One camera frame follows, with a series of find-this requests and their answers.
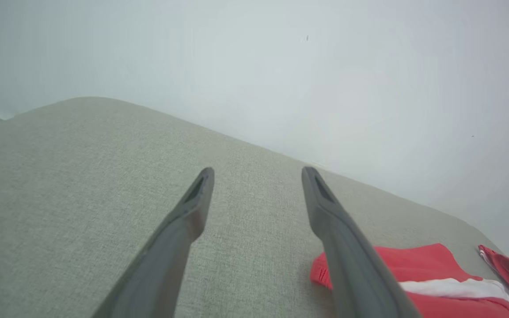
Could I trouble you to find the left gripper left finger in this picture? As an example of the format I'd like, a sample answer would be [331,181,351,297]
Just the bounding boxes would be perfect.
[91,167,215,318]

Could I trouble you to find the red white shorts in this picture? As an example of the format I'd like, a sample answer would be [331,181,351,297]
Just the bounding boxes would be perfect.
[310,243,509,318]

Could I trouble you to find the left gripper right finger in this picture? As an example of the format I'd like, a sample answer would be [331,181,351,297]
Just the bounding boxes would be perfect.
[301,166,421,318]

